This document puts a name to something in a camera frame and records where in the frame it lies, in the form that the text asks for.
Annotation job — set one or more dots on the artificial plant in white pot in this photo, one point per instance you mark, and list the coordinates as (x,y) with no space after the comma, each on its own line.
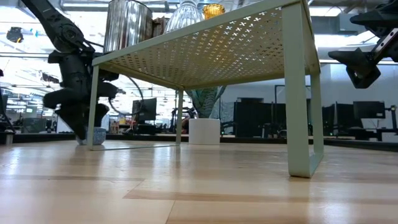
(204,132)

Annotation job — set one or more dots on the silver tin candle holder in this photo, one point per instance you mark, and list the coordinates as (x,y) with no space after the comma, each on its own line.
(159,28)
(127,25)

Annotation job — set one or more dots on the amber glass candle holder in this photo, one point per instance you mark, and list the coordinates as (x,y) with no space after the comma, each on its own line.
(213,11)

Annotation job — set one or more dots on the black office monitor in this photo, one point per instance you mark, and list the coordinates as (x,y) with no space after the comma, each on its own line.
(147,109)
(368,109)
(342,115)

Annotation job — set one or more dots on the blue patterned candle holder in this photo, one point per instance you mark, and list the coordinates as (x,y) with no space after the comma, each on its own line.
(101,136)

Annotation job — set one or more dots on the clear glass candle holder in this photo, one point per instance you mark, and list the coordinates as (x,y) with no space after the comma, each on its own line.
(183,17)

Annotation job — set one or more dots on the green perforated mat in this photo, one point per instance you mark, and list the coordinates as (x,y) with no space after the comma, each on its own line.
(295,93)

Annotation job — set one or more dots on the person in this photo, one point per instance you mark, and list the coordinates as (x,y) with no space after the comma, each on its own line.
(186,126)

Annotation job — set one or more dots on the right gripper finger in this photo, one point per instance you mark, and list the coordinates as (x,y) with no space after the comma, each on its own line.
(357,65)
(379,19)

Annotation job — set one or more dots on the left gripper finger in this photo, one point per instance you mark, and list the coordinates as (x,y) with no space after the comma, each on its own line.
(101,113)
(77,119)

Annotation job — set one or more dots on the black office partition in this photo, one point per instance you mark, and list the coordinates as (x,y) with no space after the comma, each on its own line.
(252,118)

